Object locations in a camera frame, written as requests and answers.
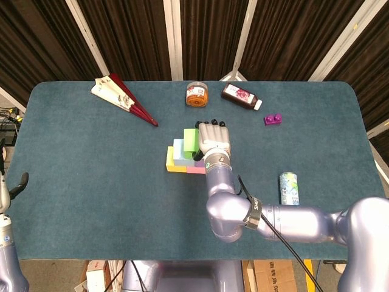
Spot white cardboard box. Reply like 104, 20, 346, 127
74, 260, 127, 292

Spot light blue foam cube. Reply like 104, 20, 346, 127
173, 139, 197, 167

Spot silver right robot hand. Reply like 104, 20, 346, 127
191, 118, 232, 161

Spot black torso cable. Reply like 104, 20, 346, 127
129, 260, 145, 292

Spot white frame post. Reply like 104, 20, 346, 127
365, 120, 389, 140
307, 0, 381, 82
65, 0, 108, 80
0, 86, 27, 114
218, 0, 260, 82
163, 0, 184, 82

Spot purple toy brick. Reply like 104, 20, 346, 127
263, 113, 283, 127

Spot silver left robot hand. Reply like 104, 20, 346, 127
0, 172, 30, 217

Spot black box on floor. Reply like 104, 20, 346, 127
0, 129, 18, 145

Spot brown cardboard box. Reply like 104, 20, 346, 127
252, 260, 298, 292

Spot clear jar with orange contents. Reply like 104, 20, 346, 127
185, 82, 210, 108

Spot silver robot torso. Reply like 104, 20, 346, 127
121, 260, 246, 292

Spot floor cable bundle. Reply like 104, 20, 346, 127
0, 106, 24, 125

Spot teal felt table cover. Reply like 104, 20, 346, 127
0, 80, 389, 262

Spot yellow post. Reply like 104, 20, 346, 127
303, 259, 315, 292

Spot light wooden board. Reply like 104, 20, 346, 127
246, 260, 259, 292

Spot folding fan with red ribs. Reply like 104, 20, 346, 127
90, 72, 159, 128

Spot dark brown curtain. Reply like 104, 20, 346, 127
0, 0, 389, 159

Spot yellow foam cube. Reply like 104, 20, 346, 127
165, 146, 189, 173

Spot green foam cube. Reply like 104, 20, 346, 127
183, 128, 201, 153

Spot black velcro strap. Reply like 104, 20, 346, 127
243, 196, 264, 231

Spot blue green drink can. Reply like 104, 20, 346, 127
279, 172, 301, 206

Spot brown bottle with white cap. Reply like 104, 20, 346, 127
220, 83, 263, 111

